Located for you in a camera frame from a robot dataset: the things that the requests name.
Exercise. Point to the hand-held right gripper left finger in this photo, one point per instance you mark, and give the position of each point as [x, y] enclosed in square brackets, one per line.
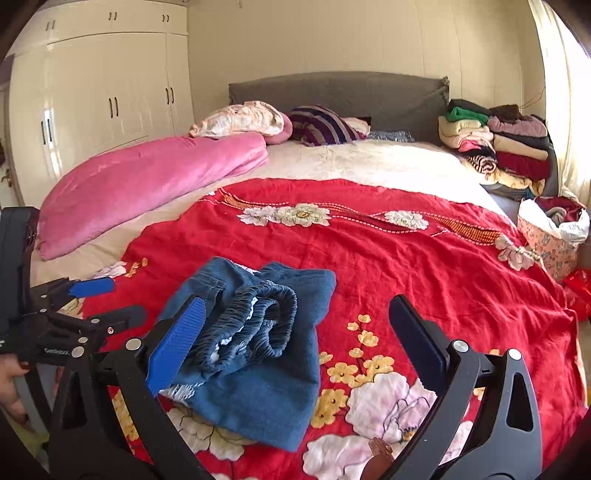
[178, 344]

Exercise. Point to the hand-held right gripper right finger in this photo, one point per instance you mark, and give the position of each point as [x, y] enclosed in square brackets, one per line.
[418, 344]

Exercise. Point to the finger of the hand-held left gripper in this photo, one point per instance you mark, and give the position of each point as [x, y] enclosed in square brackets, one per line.
[120, 317]
[92, 287]

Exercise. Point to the blue pants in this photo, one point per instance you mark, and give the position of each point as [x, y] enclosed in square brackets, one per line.
[277, 392]

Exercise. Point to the person's left hand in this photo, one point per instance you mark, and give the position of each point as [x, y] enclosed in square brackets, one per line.
[7, 383]

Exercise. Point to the red floral blanket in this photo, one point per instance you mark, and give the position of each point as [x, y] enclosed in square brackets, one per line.
[369, 258]

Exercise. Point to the pink quilt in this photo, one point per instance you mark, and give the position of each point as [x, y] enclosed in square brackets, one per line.
[138, 184]

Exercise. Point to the brown object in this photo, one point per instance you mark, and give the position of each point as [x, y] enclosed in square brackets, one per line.
[376, 461]

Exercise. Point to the floral box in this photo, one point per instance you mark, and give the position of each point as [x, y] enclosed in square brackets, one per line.
[549, 251]

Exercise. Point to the red bag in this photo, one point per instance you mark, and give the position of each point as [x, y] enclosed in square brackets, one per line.
[579, 290]

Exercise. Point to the white cloth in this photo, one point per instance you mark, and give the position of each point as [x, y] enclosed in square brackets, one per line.
[535, 216]

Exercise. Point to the cream wardrobe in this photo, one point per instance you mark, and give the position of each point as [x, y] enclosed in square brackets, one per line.
[92, 92]

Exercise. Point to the cream bed sheet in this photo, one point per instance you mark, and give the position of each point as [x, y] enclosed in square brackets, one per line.
[369, 161]

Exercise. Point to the dark red cloth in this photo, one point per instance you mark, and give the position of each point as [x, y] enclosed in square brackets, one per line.
[567, 205]

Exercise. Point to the blue patterned cloth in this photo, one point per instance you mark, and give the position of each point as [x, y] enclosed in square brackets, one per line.
[392, 136]

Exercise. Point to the pile of folded clothes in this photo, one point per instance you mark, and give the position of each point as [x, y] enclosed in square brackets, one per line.
[508, 147]

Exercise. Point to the floral cream quilt roll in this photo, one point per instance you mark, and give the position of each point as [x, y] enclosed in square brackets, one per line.
[240, 117]

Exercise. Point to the pink and white pillow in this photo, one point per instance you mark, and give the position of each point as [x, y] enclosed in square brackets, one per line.
[358, 125]

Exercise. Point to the purple striped pillow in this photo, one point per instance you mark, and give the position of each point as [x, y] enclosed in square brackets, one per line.
[323, 124]

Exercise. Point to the grey headboard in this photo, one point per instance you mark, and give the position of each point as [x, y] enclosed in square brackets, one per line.
[369, 92]

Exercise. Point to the cream curtain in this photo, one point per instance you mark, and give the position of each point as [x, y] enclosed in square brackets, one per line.
[568, 115]

